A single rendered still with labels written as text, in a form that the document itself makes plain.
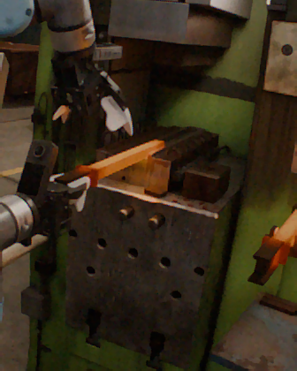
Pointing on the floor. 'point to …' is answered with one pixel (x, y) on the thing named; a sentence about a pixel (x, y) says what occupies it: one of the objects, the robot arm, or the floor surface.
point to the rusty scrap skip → (20, 70)
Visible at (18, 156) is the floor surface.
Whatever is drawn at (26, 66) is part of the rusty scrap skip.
